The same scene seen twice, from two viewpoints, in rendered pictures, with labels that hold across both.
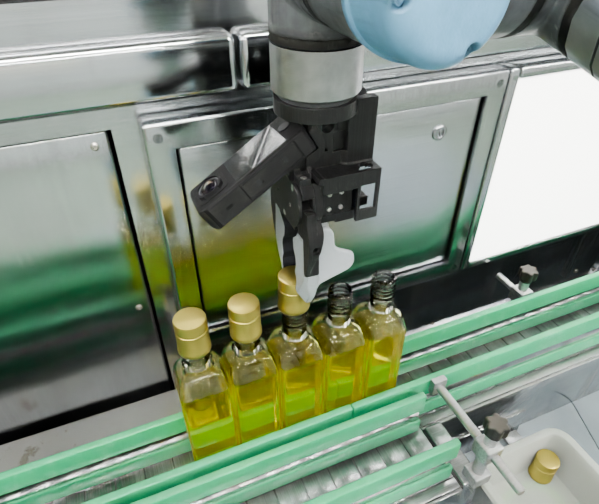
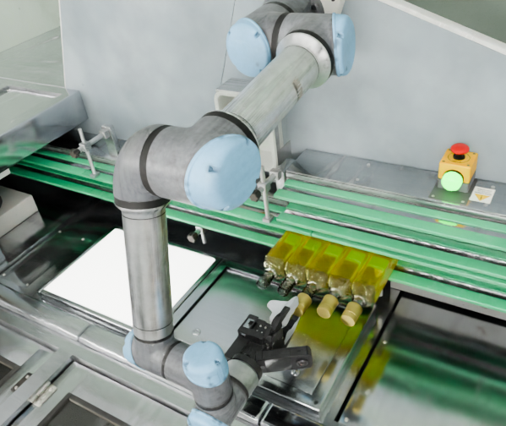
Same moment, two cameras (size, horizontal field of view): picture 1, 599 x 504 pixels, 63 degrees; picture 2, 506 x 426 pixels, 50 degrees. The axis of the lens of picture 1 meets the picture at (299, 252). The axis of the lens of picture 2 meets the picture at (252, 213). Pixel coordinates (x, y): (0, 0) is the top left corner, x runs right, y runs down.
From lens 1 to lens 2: 0.74 m
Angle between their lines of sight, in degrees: 13
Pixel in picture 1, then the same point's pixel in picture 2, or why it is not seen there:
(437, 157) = (203, 321)
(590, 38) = (170, 325)
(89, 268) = (390, 373)
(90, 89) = not seen: outside the picture
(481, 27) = (199, 345)
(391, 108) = not seen: hidden behind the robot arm
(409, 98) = not seen: hidden behind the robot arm
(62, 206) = (378, 405)
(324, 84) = (241, 368)
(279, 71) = (252, 383)
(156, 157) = (322, 395)
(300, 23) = (236, 390)
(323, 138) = (251, 353)
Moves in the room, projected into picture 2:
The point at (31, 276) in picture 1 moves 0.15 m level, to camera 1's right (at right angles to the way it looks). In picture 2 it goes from (416, 385) to (358, 348)
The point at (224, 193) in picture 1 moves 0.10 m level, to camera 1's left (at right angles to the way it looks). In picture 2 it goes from (296, 356) to (340, 385)
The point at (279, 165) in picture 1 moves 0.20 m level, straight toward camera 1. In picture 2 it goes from (272, 353) to (296, 297)
